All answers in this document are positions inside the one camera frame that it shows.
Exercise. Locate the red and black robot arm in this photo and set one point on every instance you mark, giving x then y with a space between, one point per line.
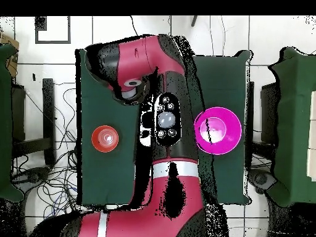
153 56

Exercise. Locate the orange plastic bowl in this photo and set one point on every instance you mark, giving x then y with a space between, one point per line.
98 138

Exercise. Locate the large pink plastic bowl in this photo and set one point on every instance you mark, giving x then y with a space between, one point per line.
229 123

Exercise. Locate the dark green table cloth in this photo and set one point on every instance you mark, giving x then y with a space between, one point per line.
222 81

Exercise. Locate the black metal stand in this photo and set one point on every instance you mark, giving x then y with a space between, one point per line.
48 111
250 111

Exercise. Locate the black box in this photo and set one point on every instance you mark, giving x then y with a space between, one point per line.
269 111

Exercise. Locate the short black rod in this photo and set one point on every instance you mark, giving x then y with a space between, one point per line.
194 21

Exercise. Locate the green-clothed side table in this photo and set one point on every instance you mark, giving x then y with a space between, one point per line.
296 123
5 123

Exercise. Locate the cardboard box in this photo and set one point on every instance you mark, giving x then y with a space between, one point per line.
13 66

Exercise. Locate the black pedestal leg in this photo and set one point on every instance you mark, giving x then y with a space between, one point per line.
34 176
261 179

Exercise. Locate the black square floor frame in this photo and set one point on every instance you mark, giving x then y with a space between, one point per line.
53 42

